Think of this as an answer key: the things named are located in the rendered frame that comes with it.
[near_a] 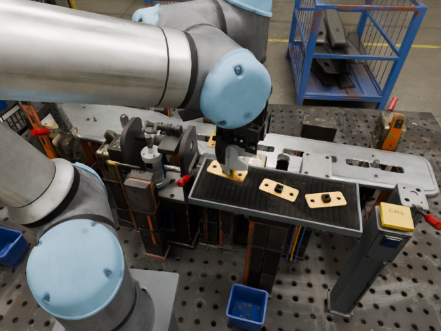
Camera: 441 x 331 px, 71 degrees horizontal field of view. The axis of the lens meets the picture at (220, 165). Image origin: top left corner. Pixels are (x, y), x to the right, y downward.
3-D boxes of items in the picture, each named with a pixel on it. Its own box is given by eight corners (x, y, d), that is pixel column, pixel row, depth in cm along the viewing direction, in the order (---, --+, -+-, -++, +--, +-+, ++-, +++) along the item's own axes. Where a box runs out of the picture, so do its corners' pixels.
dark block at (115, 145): (154, 220, 121) (132, 135, 92) (146, 235, 116) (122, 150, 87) (142, 217, 122) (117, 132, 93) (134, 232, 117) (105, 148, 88)
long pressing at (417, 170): (426, 153, 106) (428, 150, 105) (442, 203, 90) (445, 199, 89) (67, 99, 130) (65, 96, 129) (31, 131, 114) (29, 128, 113)
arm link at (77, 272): (62, 354, 44) (18, 318, 34) (53, 273, 53) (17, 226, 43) (145, 316, 48) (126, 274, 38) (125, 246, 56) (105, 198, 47)
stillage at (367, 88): (285, 56, 381) (299, -35, 315) (352, 58, 377) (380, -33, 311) (294, 111, 296) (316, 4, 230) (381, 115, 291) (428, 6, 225)
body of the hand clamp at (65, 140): (105, 199, 129) (78, 132, 104) (96, 212, 124) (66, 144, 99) (92, 196, 130) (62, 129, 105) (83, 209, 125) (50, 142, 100)
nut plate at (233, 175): (248, 171, 68) (248, 167, 67) (241, 183, 65) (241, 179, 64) (213, 160, 70) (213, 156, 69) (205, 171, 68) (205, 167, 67)
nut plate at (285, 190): (298, 191, 71) (300, 188, 70) (293, 203, 68) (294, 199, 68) (264, 178, 74) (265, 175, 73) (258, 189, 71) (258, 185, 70)
